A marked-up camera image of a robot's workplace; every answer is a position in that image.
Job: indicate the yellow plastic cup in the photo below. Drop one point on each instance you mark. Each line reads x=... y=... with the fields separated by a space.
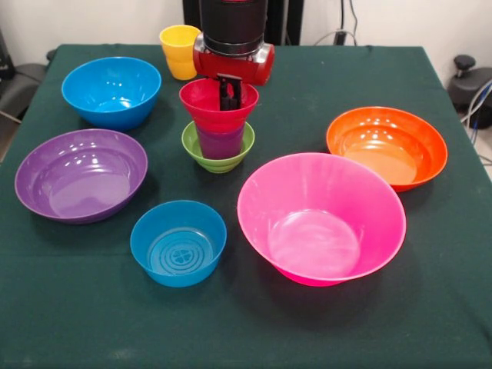
x=177 y=54

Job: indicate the large blue plastic bowl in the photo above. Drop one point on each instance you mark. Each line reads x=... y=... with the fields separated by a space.
x=111 y=100

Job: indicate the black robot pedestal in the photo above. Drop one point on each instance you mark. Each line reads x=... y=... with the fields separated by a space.
x=282 y=19

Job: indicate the small blue plastic bowl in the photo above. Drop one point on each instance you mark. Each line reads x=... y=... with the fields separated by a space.
x=177 y=250

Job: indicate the green plastic bowl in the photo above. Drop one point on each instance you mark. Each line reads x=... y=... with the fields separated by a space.
x=223 y=165

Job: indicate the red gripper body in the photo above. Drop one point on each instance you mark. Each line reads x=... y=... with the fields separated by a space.
x=230 y=67

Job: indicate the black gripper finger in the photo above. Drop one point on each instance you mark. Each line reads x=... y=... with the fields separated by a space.
x=237 y=96
x=225 y=94

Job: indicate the pink plastic bowl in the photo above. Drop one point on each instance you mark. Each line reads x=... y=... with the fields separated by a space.
x=319 y=230

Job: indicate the orange plastic bowl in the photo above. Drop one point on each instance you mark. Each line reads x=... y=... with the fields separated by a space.
x=384 y=150

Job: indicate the red plastic bowl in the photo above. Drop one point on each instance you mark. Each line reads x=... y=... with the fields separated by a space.
x=200 y=104

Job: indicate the black chair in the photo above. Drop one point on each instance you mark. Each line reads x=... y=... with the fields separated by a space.
x=19 y=84

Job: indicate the purple plastic bowl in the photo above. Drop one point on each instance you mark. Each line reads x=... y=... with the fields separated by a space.
x=77 y=180

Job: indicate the purple plastic cup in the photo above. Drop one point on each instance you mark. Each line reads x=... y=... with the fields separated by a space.
x=221 y=146

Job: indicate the dark green tablecloth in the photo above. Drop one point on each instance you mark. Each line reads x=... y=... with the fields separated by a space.
x=246 y=326

